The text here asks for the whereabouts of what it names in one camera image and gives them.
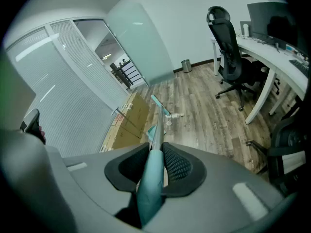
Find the black mesh headrest office chair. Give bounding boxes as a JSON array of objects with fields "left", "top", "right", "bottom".
[{"left": 206, "top": 5, "right": 270, "bottom": 112}]

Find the black metal railing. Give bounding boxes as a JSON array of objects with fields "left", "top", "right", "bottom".
[{"left": 109, "top": 59, "right": 143, "bottom": 88}]

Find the black keyboard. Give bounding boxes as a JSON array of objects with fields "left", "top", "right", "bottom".
[{"left": 289, "top": 59, "right": 311, "bottom": 72}]

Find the teal broom with metal pole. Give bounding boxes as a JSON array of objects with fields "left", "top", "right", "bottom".
[{"left": 136, "top": 94, "right": 172, "bottom": 228}]

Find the black computer monitor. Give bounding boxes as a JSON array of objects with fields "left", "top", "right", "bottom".
[{"left": 247, "top": 1, "right": 299, "bottom": 50}]

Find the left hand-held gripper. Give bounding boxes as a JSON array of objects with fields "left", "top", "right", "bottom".
[{"left": 19, "top": 108, "right": 47, "bottom": 145}]

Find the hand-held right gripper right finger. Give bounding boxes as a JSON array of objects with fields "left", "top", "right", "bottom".
[{"left": 161, "top": 141, "right": 207, "bottom": 199}]

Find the row of cardboard boxes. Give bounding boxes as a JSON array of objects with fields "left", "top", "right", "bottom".
[{"left": 99, "top": 91, "right": 150, "bottom": 152}]

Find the frosted glass door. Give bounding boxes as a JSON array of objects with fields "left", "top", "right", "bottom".
[{"left": 106, "top": 2, "right": 175, "bottom": 86}]

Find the narrow white window blind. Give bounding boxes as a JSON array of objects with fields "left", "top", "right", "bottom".
[{"left": 50, "top": 19, "right": 131, "bottom": 106}]

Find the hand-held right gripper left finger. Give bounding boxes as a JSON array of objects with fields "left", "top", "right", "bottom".
[{"left": 104, "top": 142, "right": 150, "bottom": 194}]

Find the steel waste bin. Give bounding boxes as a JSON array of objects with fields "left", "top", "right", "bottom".
[{"left": 181, "top": 59, "right": 192, "bottom": 73}]

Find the white desk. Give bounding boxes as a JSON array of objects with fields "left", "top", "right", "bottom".
[{"left": 210, "top": 34, "right": 311, "bottom": 125}]

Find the wide white window blind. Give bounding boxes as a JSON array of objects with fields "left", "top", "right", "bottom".
[{"left": 6, "top": 27, "right": 115, "bottom": 159}]

